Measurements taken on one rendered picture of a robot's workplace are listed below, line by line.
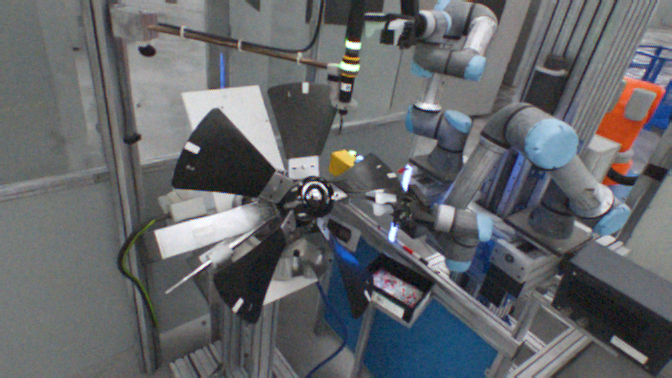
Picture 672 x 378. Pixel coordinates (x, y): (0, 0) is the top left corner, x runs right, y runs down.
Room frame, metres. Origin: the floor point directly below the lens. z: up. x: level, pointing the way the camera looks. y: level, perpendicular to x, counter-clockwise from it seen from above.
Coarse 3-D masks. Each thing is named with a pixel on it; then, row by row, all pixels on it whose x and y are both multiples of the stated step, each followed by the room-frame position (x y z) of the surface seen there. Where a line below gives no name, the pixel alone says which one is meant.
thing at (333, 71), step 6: (330, 66) 1.06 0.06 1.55; (336, 66) 1.06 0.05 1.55; (330, 72) 1.06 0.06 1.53; (336, 72) 1.06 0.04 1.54; (330, 78) 1.05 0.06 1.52; (336, 78) 1.05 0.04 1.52; (336, 84) 1.06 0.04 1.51; (336, 90) 1.06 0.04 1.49; (330, 96) 1.06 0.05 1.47; (336, 96) 1.06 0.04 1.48; (336, 102) 1.04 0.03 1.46; (354, 102) 1.06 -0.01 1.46; (342, 108) 1.03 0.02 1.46; (348, 108) 1.03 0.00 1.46; (354, 108) 1.04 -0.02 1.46
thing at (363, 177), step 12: (372, 156) 1.28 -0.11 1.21; (360, 168) 1.21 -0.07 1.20; (372, 168) 1.22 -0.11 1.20; (384, 168) 1.24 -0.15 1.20; (336, 180) 1.12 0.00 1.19; (348, 180) 1.13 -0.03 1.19; (360, 180) 1.14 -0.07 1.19; (372, 180) 1.16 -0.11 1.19; (384, 180) 1.18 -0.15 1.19; (396, 180) 1.20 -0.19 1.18; (348, 192) 1.07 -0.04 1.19; (360, 192) 1.08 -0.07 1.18
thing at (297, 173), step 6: (312, 156) 1.08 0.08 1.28; (294, 162) 1.08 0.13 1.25; (300, 162) 1.07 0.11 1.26; (306, 162) 1.07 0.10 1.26; (312, 162) 1.07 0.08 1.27; (300, 168) 1.06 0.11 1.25; (306, 168) 1.06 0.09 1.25; (312, 168) 1.05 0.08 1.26; (294, 174) 1.05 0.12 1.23; (300, 174) 1.05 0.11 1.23; (306, 174) 1.05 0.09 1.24; (312, 174) 1.04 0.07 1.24
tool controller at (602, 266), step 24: (576, 264) 0.83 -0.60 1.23; (600, 264) 0.83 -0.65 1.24; (624, 264) 0.84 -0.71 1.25; (576, 288) 0.82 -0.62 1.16; (600, 288) 0.79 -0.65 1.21; (624, 288) 0.77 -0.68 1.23; (648, 288) 0.77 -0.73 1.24; (576, 312) 0.82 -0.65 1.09; (600, 312) 0.78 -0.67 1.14; (624, 312) 0.75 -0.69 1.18; (648, 312) 0.72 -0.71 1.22; (600, 336) 0.78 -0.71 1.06; (624, 336) 0.74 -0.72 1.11; (648, 336) 0.71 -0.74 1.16; (648, 360) 0.70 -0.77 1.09
